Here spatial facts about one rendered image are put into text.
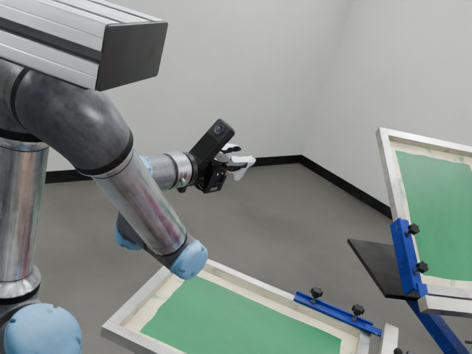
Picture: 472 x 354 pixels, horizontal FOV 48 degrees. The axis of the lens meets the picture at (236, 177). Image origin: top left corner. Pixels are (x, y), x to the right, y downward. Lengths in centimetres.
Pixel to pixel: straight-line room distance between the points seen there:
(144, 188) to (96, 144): 13
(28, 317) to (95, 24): 65
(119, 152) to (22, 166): 17
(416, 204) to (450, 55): 332
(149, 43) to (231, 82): 488
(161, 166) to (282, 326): 106
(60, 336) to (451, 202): 195
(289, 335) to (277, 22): 398
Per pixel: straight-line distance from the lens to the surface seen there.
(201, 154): 113
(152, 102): 481
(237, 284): 208
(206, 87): 510
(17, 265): 94
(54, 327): 92
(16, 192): 87
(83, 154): 73
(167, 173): 105
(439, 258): 232
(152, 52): 42
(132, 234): 106
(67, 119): 71
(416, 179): 248
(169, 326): 180
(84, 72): 37
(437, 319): 248
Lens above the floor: 209
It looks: 22 degrees down
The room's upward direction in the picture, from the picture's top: 16 degrees clockwise
